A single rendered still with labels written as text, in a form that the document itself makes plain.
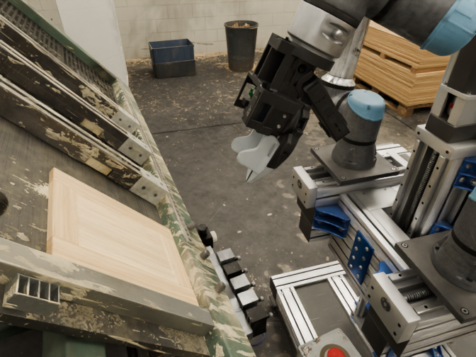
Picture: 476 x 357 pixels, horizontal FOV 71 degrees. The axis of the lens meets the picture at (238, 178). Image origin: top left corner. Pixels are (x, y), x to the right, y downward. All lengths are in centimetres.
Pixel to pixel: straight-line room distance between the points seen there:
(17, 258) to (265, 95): 44
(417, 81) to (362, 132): 305
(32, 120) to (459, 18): 95
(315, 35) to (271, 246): 194
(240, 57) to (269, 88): 481
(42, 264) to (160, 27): 561
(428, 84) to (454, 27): 382
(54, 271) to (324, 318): 136
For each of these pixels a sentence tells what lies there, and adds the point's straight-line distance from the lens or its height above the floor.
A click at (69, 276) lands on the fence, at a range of 65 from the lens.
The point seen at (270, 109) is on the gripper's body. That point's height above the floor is 150.
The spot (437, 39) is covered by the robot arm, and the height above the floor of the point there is 158.
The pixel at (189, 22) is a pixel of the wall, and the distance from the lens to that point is 612.
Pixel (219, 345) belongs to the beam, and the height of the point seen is 90.
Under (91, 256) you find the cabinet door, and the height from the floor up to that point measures 114.
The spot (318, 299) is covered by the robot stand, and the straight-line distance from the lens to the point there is 181.
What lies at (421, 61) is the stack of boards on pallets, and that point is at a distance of 409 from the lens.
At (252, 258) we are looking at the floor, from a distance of 220.
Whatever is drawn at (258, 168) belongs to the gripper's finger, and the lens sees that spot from 49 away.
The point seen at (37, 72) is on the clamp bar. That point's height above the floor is 132.
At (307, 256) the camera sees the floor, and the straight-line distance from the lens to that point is 225.
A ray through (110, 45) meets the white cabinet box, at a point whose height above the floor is 58.
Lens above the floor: 167
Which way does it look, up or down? 36 degrees down
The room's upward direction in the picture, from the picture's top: straight up
